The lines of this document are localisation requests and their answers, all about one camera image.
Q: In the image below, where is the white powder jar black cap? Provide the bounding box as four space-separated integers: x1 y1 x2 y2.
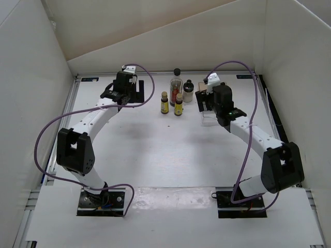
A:
183 80 194 103

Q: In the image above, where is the tall clear chili bottle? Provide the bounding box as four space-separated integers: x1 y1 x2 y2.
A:
169 68 183 106

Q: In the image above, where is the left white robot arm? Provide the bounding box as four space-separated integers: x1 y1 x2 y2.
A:
56 66 144 207

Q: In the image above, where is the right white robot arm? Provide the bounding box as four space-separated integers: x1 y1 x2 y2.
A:
195 83 305 207

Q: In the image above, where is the tiered clear condiment rack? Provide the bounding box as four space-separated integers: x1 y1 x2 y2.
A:
197 82 218 127

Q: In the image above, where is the right small yellow-label bottle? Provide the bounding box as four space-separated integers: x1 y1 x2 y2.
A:
174 93 183 116

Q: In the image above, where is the small yellow-label bottle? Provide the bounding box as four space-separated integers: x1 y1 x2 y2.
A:
174 93 183 116
161 91 169 114

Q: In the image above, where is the left small yellow-label bottle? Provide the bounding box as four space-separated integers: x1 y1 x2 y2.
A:
161 91 169 114

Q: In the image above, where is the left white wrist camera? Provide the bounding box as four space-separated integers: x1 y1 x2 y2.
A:
122 65 137 74

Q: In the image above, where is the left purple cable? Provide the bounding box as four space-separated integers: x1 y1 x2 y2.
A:
34 64 156 217

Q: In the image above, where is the purple cable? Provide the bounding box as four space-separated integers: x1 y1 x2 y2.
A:
206 60 280 213
34 64 156 217

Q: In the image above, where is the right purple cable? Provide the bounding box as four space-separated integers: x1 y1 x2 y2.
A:
206 60 280 213

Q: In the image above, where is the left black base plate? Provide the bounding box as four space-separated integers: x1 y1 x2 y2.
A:
77 189 125 217

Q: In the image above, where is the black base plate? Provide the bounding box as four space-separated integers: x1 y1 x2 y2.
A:
77 189 125 217
211 191 267 219

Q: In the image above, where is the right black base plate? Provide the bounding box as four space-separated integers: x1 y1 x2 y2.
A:
211 191 267 219

